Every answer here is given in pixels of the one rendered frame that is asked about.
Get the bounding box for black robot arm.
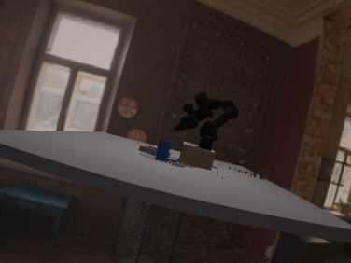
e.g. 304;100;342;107
182;91;239;151

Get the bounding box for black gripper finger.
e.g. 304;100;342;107
174;118;184;131
177;118;193;131

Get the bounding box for blue square cup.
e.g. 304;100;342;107
156;140;171;162

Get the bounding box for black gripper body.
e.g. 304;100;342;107
182;109;204;128

